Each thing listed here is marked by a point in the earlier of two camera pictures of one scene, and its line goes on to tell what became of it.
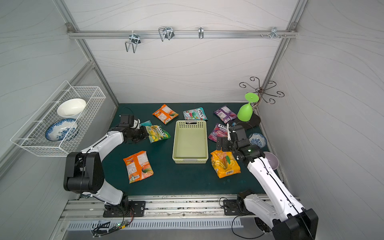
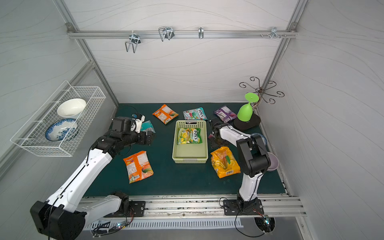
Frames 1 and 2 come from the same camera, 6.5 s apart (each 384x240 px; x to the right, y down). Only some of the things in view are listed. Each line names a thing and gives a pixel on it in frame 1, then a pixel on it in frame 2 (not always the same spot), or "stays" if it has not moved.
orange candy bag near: (138, 166) stays
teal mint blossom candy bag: (147, 123) stays
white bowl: (71, 108) stays
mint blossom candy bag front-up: (196, 114) stays
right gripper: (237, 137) → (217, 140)
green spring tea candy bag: (156, 133) → (189, 135)
